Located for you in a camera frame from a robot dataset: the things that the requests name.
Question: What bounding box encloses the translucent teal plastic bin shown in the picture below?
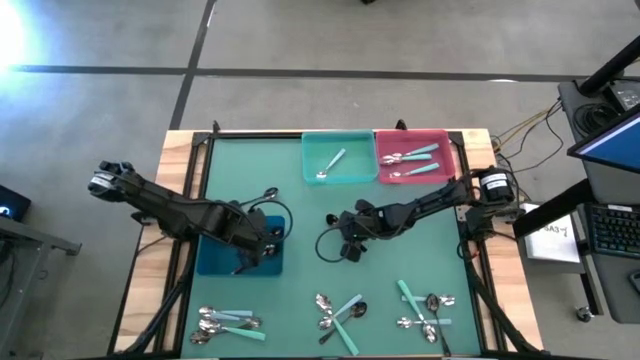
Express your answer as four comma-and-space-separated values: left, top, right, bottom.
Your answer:
300, 130, 380, 186

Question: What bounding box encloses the black cart bar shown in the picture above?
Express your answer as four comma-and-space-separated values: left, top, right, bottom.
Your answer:
513, 178, 596, 240

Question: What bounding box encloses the black pole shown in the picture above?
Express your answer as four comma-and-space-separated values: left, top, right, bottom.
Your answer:
578, 37, 640, 97

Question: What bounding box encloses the translucent pink plastic bin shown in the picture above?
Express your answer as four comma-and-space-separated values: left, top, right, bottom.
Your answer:
374, 128, 457, 185

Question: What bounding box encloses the black keyboard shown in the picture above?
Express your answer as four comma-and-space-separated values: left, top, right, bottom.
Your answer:
583, 202, 640, 260

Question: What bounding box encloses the green table mat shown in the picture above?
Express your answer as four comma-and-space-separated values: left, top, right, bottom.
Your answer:
180, 137, 482, 357

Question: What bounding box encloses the coiled black cable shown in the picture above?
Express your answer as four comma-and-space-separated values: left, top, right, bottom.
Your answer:
572, 102, 609, 137

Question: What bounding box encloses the grey equipment cart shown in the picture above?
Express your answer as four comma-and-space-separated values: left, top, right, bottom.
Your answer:
557, 77, 640, 325

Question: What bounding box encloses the black device with blue light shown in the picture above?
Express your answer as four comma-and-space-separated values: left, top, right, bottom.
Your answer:
0, 183, 32, 223

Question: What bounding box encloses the grey side table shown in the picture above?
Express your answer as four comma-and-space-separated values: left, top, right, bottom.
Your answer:
0, 214, 83, 360

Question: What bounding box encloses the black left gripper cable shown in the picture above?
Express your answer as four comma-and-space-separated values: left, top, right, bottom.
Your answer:
237, 198, 295, 246

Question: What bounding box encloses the black power adapter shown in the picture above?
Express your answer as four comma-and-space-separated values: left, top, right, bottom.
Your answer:
606, 79, 640, 112

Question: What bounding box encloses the blue plastic bin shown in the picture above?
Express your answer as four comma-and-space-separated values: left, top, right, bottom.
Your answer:
195, 214, 286, 278

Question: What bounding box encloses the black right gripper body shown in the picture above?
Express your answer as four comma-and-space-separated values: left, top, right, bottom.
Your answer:
339, 198, 399, 242

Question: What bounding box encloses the white paper sheet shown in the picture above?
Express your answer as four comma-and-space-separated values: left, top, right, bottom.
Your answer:
519, 202, 582, 265

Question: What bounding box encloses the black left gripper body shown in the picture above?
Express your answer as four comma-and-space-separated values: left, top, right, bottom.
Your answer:
233, 206, 275, 267

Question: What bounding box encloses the blue screen monitor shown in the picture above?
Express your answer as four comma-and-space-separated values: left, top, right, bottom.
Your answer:
567, 103, 640, 175

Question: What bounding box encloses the yellow cable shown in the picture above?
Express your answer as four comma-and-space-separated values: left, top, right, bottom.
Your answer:
492, 102, 564, 151

